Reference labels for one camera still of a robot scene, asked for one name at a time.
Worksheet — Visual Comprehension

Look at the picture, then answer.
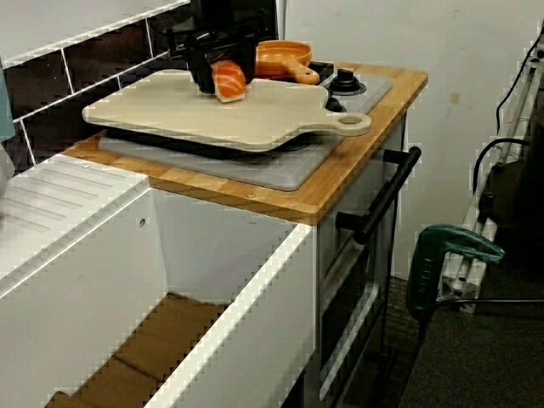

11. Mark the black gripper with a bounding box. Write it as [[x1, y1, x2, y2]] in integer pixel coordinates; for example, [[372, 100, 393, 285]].
[[165, 0, 274, 94]]

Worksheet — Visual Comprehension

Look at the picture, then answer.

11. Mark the salmon sushi toy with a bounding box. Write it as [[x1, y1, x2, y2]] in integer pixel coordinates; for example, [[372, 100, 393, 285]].
[[210, 59, 248, 105]]

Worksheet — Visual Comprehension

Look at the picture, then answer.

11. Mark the orange toy frying pan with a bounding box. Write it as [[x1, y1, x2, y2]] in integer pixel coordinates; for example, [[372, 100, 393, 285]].
[[253, 40, 321, 85]]

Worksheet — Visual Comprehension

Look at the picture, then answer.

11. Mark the black burner grate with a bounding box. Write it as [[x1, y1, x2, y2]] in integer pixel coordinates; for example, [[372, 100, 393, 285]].
[[105, 126, 318, 162], [254, 59, 336, 80]]

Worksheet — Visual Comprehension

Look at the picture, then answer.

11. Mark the grey toy stove top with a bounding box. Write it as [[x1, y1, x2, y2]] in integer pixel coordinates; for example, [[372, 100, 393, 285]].
[[97, 70, 394, 192]]

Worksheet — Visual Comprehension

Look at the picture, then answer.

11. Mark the teal plastic box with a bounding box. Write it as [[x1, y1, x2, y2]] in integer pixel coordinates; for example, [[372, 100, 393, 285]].
[[0, 70, 16, 142]]

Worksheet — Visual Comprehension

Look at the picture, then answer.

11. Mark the white toy sink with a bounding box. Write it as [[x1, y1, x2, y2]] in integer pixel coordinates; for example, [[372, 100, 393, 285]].
[[0, 152, 320, 408]]

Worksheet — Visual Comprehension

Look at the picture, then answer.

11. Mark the white toy oven door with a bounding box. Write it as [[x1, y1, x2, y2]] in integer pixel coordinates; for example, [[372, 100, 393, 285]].
[[316, 114, 410, 403]]

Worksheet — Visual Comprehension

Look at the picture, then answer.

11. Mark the brown cardboard sheet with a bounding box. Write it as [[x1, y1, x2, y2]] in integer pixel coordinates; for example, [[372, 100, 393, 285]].
[[44, 292, 230, 408]]

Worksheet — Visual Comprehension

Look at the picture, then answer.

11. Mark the green power drill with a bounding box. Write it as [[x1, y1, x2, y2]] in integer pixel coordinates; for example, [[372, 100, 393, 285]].
[[405, 224, 507, 318]]

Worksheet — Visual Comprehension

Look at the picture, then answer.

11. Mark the white metal stand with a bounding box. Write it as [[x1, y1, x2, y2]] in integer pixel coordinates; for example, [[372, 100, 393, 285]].
[[437, 54, 544, 316]]

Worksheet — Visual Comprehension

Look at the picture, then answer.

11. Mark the black equipment block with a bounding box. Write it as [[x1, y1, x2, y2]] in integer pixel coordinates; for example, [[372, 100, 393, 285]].
[[484, 118, 544, 267]]

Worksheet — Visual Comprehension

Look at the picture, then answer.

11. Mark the wooden cutting board with handle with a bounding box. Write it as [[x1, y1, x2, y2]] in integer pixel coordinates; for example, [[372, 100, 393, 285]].
[[81, 69, 373, 153]]

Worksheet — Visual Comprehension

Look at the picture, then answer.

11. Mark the black oven door handle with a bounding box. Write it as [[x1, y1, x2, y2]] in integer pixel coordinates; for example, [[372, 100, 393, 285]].
[[335, 146, 422, 246]]

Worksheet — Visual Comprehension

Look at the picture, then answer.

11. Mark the thick black looped cable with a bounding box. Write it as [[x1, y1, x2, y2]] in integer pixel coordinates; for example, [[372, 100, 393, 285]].
[[471, 138, 532, 224]]

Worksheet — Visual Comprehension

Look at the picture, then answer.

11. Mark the thin black cable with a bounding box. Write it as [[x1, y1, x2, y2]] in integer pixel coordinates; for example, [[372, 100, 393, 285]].
[[496, 29, 544, 131]]

